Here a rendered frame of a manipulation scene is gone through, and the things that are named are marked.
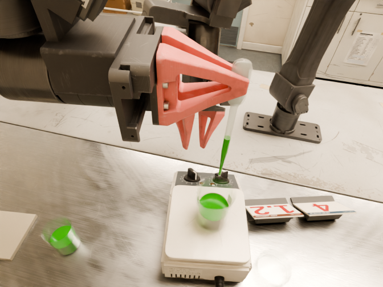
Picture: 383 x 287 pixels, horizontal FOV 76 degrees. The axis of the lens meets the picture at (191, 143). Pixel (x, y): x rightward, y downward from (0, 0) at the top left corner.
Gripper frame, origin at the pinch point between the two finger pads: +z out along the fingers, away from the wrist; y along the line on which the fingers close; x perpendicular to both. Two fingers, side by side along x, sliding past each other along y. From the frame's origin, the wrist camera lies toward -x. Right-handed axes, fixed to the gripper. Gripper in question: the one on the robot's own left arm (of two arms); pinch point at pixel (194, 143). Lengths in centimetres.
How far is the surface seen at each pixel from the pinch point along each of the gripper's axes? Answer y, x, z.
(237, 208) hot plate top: 3.1, -10.9, 7.7
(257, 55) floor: 182, 213, -40
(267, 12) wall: 180, 203, -85
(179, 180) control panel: -2.2, 0.7, 7.2
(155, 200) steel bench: -5.6, 3.9, 12.6
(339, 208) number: 25.0, -13.6, 10.1
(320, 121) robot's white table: 42.6, 7.6, -2.1
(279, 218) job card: 13.8, -10.0, 12.3
